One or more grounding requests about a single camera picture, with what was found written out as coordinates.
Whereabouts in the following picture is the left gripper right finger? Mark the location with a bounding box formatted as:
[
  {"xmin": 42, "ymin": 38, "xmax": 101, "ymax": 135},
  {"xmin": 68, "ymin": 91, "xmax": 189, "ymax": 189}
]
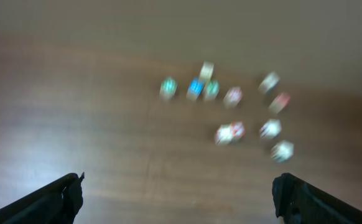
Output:
[{"xmin": 272, "ymin": 173, "xmax": 362, "ymax": 224}]

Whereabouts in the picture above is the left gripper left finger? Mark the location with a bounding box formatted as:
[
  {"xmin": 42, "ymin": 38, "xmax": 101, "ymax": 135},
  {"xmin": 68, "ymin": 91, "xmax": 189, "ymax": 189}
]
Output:
[{"xmin": 0, "ymin": 173, "xmax": 85, "ymax": 224}]

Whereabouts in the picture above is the green sided wooden block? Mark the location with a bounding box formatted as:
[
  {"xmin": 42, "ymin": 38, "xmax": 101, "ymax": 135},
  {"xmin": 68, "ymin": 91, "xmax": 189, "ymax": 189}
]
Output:
[{"xmin": 271, "ymin": 141, "xmax": 294, "ymax": 162}]

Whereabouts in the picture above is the plain wooden block right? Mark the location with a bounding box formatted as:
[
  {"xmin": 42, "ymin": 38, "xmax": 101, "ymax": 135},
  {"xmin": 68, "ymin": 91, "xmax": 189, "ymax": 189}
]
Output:
[{"xmin": 259, "ymin": 119, "xmax": 282, "ymax": 139}]

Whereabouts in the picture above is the plain wooden block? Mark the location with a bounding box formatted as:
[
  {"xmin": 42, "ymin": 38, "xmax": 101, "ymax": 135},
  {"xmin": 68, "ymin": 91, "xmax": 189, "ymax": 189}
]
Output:
[
  {"xmin": 259, "ymin": 119, "xmax": 282, "ymax": 139},
  {"xmin": 214, "ymin": 124, "xmax": 233, "ymax": 145}
]

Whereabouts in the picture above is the red A letter block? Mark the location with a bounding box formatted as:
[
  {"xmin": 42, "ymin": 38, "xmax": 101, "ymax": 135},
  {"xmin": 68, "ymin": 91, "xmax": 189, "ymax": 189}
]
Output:
[{"xmin": 230, "ymin": 121, "xmax": 246, "ymax": 141}]

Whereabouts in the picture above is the plain wooden block left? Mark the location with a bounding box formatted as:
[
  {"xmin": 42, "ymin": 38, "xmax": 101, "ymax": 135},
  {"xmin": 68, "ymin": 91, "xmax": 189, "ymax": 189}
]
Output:
[{"xmin": 214, "ymin": 124, "xmax": 233, "ymax": 145}]

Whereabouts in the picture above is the red M letter block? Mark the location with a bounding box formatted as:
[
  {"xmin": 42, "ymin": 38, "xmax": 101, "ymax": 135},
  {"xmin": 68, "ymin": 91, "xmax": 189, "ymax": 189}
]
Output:
[{"xmin": 269, "ymin": 92, "xmax": 290, "ymax": 114}]

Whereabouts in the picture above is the blue sided top block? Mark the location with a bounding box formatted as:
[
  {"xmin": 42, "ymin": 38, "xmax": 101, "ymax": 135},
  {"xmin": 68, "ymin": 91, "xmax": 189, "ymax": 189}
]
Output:
[{"xmin": 258, "ymin": 72, "xmax": 280, "ymax": 94}]

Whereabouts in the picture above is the red 6 letter block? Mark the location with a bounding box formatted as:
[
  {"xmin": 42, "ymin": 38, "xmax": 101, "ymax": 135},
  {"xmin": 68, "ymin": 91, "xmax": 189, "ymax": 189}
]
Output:
[{"xmin": 223, "ymin": 86, "xmax": 243, "ymax": 108}]

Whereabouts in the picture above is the green F letter block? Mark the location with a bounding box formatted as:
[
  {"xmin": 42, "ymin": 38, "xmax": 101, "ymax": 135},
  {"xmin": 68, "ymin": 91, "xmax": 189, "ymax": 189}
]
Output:
[{"xmin": 203, "ymin": 80, "xmax": 220, "ymax": 101}]

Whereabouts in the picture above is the blue letter block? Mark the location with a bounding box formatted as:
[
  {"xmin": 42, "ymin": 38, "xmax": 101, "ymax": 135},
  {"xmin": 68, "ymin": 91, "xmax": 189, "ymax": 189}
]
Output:
[{"xmin": 186, "ymin": 78, "xmax": 205, "ymax": 101}]

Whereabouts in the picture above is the yellow top letter block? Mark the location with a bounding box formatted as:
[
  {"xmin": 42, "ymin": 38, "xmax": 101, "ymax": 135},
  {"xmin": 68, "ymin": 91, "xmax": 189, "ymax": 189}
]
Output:
[{"xmin": 199, "ymin": 62, "xmax": 214, "ymax": 82}]

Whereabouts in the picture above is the green Z letter block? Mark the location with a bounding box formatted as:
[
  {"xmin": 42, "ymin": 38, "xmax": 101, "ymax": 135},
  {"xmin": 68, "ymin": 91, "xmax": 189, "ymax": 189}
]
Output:
[{"xmin": 160, "ymin": 77, "xmax": 177, "ymax": 100}]

